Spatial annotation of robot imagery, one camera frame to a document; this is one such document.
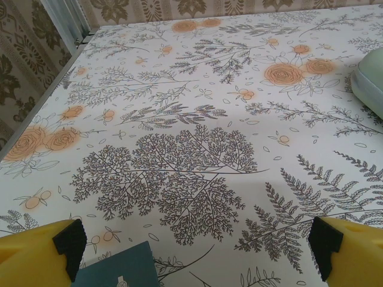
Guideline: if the teal book white print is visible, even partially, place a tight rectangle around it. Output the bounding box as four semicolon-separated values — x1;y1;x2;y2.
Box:
71;241;159;287

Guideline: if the aluminium frame post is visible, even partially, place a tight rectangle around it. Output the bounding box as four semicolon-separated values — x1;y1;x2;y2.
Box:
38;0;91;45

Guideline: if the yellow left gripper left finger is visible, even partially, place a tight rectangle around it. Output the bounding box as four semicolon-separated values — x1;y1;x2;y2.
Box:
0;218;88;287

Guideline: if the pale green pencil case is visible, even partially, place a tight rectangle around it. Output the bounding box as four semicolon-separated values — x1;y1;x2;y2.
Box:
349;49;383;120

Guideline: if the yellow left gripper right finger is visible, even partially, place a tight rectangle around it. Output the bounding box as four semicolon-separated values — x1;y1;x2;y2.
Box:
308;215;383;287

